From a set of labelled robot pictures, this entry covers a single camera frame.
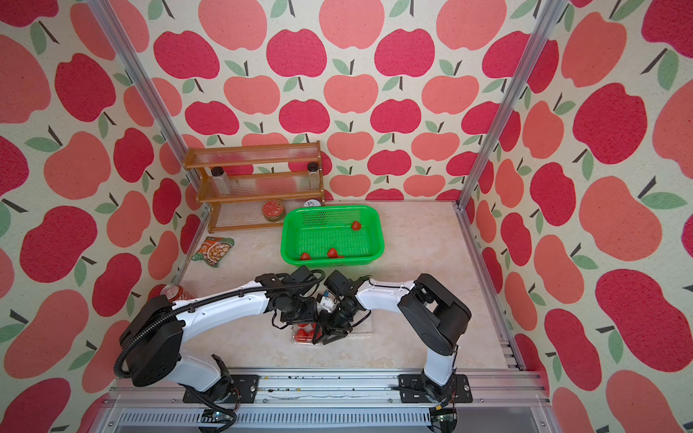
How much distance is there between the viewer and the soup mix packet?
1023 millimetres

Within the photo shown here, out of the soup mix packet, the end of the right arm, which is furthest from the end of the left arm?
the soup mix packet

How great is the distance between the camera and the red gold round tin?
1.14 meters

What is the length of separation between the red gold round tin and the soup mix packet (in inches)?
7.0

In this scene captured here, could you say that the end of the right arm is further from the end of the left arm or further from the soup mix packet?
the soup mix packet

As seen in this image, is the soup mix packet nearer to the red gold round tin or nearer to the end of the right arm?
the red gold round tin
